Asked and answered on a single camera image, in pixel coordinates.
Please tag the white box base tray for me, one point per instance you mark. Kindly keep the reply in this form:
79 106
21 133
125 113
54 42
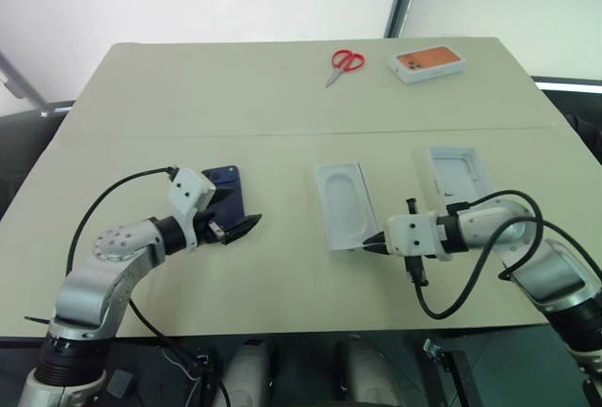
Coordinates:
345 205

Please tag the metal table clamp bracket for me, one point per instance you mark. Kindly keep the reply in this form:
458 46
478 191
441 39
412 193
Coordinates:
447 364

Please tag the black chair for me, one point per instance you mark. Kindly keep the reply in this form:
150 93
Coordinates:
585 139

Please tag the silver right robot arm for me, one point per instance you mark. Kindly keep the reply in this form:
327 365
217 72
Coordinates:
555 280

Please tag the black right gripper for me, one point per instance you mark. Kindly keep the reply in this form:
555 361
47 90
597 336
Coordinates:
414 267

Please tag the white rounded robot leg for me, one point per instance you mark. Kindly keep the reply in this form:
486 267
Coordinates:
364 374
247 374

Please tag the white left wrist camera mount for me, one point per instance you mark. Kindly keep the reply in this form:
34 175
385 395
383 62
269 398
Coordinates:
190 188

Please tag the white box with orange print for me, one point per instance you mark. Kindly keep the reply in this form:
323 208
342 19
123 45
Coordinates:
425 64

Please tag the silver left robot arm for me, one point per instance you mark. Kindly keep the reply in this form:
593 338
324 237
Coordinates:
94 285

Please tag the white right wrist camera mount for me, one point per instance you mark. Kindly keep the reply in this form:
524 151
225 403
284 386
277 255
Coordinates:
414 237

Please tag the dark blue phone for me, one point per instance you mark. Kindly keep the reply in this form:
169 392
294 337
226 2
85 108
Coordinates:
237 180

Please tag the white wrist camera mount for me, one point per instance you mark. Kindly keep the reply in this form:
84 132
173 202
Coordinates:
414 237
190 188

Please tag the small grey box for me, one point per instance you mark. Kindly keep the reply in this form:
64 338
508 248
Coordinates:
120 382

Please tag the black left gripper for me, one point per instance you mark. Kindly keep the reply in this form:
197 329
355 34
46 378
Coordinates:
207 228

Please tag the grey slanted metal bar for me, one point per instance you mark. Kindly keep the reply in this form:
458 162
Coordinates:
19 80

